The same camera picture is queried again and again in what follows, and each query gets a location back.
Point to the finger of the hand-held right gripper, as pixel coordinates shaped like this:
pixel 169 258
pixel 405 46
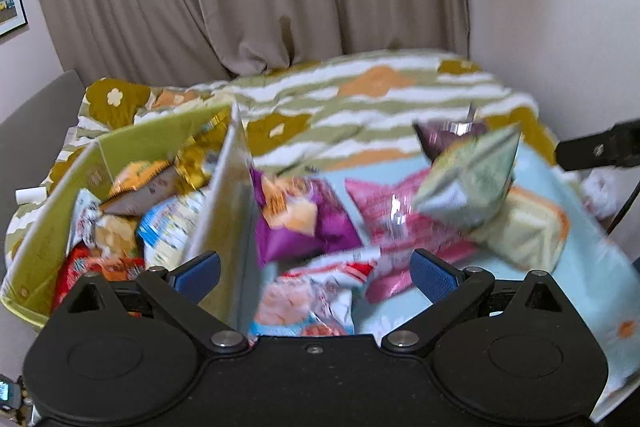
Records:
pixel 595 149

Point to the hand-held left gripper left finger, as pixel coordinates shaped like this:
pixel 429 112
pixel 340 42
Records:
pixel 200 274

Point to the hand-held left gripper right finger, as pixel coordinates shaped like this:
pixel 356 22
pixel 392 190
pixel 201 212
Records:
pixel 432 277

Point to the green fabric storage box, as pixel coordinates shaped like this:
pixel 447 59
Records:
pixel 220 227

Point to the white blue orange snack packet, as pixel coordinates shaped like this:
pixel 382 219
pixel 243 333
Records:
pixel 170 222

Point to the cream cartoon snack packet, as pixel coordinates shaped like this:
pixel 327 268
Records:
pixel 115 234

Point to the gold snack packet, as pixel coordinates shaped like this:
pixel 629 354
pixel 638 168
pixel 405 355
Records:
pixel 195 162

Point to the orange brown snack packet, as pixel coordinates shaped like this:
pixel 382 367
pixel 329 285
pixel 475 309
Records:
pixel 140 172

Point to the white silver snack packet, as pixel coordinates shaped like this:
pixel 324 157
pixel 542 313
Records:
pixel 85 217

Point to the white plastic bag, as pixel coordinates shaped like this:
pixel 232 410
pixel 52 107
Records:
pixel 600 192

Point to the pink snack packet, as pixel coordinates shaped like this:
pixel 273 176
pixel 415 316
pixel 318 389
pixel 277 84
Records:
pixel 395 217

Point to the pale yellow orange snack packet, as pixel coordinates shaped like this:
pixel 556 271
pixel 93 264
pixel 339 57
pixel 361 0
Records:
pixel 530 227

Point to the white red snack packet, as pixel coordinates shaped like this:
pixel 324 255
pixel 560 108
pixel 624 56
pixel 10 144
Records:
pixel 300 302

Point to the grey green snack packet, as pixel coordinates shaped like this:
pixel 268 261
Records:
pixel 470 177

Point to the purple snack packet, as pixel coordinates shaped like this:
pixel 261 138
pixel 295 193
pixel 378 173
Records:
pixel 295 217

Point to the dark brown snack packet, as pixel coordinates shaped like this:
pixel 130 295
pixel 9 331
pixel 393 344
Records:
pixel 435 137

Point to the small white roll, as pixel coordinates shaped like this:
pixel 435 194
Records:
pixel 30 196

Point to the floral striped blanket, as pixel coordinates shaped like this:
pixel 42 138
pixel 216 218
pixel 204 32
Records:
pixel 350 107

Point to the phone with lit screen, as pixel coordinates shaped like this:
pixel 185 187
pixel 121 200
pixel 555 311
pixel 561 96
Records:
pixel 7 394

